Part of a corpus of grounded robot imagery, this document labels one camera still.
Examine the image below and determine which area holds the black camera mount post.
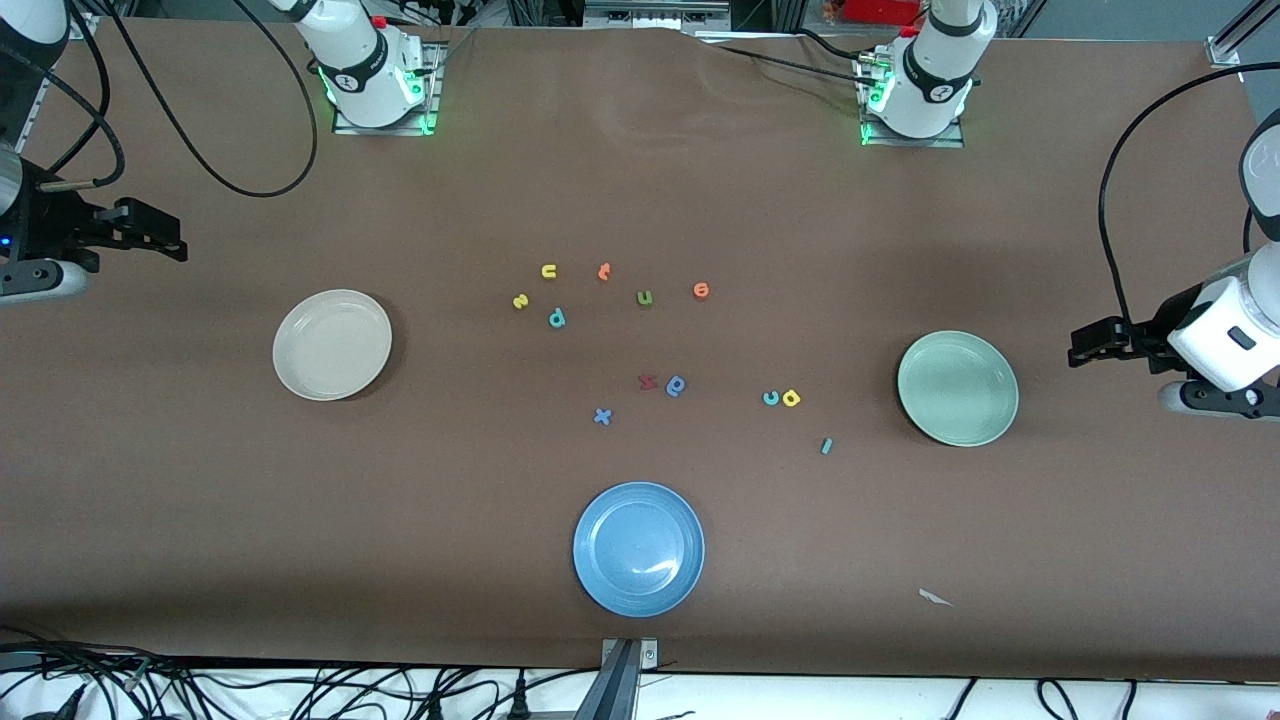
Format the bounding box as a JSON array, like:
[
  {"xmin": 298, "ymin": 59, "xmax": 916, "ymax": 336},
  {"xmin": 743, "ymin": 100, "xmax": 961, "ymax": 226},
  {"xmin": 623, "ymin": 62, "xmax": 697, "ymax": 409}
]
[{"xmin": 575, "ymin": 642, "xmax": 641, "ymax": 720}]

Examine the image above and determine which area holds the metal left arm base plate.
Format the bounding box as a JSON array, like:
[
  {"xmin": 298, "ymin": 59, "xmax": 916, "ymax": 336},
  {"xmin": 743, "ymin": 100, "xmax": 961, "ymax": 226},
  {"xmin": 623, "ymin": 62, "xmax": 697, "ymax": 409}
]
[{"xmin": 858, "ymin": 60, "xmax": 966, "ymax": 149}]

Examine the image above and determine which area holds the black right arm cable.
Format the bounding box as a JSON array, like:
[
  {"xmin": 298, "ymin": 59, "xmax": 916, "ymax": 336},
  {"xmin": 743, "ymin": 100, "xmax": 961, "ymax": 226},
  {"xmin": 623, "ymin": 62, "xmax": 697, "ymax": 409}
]
[{"xmin": 0, "ymin": 0, "xmax": 319, "ymax": 199}]

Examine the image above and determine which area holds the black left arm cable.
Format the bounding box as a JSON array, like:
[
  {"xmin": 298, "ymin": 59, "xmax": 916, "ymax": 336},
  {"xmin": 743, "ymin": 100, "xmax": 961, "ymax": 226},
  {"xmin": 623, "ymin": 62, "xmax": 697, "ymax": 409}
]
[{"xmin": 1098, "ymin": 62, "xmax": 1280, "ymax": 331}]

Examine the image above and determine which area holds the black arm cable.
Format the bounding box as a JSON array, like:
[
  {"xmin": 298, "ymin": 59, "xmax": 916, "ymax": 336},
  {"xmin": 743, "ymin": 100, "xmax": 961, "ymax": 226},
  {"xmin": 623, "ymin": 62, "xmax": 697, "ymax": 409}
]
[
  {"xmin": 0, "ymin": 0, "xmax": 319, "ymax": 199},
  {"xmin": 1098, "ymin": 62, "xmax": 1280, "ymax": 331}
]

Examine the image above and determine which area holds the black base power cable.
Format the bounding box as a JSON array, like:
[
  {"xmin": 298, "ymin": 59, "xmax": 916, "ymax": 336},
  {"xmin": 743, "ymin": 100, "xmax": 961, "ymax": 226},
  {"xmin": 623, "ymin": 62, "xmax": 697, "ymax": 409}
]
[{"xmin": 695, "ymin": 28, "xmax": 883, "ymax": 93}]

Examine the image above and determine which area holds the silver metal edge bracket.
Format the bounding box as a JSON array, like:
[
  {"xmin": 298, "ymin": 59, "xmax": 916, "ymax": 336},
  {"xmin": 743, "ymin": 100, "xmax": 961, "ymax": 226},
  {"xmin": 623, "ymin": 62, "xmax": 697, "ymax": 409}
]
[{"xmin": 600, "ymin": 638, "xmax": 659, "ymax": 673}]

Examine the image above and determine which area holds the black floor cable loop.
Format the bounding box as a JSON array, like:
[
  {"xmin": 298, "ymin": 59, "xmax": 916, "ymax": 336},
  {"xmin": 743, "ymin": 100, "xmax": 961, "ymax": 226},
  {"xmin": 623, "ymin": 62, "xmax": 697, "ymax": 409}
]
[{"xmin": 1035, "ymin": 678, "xmax": 1083, "ymax": 720}]

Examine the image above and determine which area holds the beige round plate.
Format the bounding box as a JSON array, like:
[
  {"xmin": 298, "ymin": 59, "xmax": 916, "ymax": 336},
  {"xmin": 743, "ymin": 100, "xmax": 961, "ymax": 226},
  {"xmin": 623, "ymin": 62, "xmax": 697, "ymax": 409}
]
[{"xmin": 272, "ymin": 289, "xmax": 393, "ymax": 402}]

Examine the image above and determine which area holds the blue round plate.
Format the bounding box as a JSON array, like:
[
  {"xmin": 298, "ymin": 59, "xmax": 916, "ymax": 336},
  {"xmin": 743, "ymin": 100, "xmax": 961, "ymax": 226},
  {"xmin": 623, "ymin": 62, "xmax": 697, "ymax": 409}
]
[{"xmin": 573, "ymin": 482, "xmax": 706, "ymax": 618}]

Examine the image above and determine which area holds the thick grey floor cable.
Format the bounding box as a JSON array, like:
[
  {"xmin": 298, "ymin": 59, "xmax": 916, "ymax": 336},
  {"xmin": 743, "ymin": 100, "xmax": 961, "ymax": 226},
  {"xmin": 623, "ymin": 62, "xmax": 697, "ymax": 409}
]
[{"xmin": 0, "ymin": 645, "xmax": 151, "ymax": 673}]

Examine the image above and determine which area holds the brown table cover sheet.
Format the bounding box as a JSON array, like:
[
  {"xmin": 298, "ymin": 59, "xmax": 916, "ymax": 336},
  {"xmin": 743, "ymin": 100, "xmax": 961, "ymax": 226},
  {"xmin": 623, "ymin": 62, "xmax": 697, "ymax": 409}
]
[{"xmin": 0, "ymin": 18, "xmax": 1280, "ymax": 683}]

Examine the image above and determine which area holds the green round plate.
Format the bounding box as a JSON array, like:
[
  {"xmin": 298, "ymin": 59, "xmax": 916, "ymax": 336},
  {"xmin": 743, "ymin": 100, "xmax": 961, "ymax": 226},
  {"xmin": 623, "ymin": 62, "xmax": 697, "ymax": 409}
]
[{"xmin": 897, "ymin": 330, "xmax": 1020, "ymax": 447}]

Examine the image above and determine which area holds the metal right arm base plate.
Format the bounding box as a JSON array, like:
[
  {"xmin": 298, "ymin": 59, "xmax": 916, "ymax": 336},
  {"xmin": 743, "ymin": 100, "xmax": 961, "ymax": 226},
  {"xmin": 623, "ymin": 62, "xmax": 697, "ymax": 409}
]
[{"xmin": 332, "ymin": 40, "xmax": 446, "ymax": 136}]

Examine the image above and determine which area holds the red box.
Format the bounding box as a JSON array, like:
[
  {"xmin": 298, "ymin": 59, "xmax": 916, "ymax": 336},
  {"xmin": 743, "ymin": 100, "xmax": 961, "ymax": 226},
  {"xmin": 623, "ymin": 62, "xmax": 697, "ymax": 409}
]
[{"xmin": 843, "ymin": 0, "xmax": 921, "ymax": 26}]

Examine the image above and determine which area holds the grey metal power strip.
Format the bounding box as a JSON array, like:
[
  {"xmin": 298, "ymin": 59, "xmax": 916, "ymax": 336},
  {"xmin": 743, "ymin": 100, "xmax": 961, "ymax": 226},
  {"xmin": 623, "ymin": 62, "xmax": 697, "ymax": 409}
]
[{"xmin": 585, "ymin": 0, "xmax": 731, "ymax": 31}]

